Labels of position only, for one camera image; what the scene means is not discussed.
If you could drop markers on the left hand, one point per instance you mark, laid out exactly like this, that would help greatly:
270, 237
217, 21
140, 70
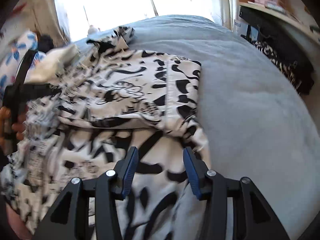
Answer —
7, 126

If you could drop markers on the white plush toy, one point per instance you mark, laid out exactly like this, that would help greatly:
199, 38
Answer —
92, 30

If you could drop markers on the white black graffiti jacket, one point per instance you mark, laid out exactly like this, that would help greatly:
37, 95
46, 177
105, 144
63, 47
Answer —
113, 98

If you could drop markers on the cream fluffy folded sweater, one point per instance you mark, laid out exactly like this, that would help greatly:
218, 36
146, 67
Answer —
46, 66

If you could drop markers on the white sheer curtain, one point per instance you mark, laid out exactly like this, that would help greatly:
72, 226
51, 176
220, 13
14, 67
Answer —
222, 0

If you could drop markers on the white blue cardboard box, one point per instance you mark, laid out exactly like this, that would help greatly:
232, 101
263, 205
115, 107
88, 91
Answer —
246, 31

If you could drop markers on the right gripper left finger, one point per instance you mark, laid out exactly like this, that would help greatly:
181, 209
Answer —
68, 216

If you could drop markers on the black fuzzy garment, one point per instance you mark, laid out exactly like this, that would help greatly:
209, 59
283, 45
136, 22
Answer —
45, 43

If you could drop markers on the blue floral folded quilt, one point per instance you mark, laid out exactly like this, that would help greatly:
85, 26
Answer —
11, 63

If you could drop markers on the black white patterned clothes pile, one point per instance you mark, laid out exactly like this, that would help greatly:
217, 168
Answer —
281, 50

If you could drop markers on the wooden bookshelf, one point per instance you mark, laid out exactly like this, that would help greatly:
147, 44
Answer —
293, 12

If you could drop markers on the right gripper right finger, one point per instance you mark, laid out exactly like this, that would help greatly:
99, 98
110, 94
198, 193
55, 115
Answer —
253, 217

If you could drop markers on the blue bed blanket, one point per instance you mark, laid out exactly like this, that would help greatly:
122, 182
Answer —
257, 126

